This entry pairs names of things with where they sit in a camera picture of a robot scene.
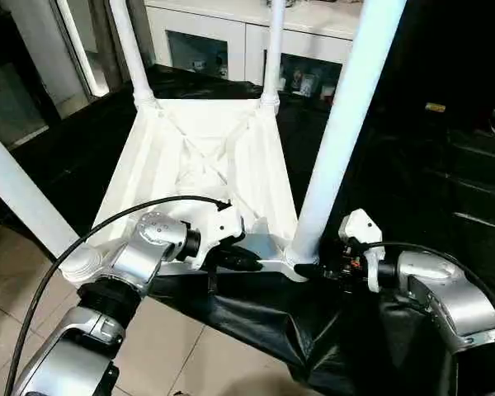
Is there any white plastic table top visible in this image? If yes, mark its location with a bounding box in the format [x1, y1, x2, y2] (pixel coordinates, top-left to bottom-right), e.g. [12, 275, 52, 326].
[59, 97, 321, 290]

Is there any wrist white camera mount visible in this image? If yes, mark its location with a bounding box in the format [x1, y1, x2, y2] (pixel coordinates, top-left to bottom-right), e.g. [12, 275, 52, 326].
[338, 209, 384, 293]
[193, 201, 248, 272]

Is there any white plastic table leg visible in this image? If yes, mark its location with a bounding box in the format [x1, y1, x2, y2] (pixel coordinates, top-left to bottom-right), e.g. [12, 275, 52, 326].
[260, 0, 289, 115]
[0, 121, 108, 286]
[109, 0, 158, 111]
[286, 0, 409, 265]

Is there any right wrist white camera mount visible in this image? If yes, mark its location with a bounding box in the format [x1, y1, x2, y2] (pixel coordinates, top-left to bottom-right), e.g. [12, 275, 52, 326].
[338, 209, 384, 293]

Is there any black backdrop cloth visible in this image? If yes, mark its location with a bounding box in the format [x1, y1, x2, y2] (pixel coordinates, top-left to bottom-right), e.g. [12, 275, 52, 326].
[346, 0, 495, 125]

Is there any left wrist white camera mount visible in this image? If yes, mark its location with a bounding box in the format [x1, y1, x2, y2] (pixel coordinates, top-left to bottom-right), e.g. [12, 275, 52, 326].
[193, 201, 248, 272]

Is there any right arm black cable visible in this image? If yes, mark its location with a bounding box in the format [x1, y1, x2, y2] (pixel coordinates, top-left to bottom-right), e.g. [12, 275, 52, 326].
[365, 241, 495, 327]

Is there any black shiny mat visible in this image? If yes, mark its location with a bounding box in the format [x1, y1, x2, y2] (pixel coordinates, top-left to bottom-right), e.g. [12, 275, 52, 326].
[0, 64, 495, 396]

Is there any white glass-door cabinet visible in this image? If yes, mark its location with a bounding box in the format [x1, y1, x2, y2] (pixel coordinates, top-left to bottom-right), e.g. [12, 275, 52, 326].
[144, 0, 356, 102]

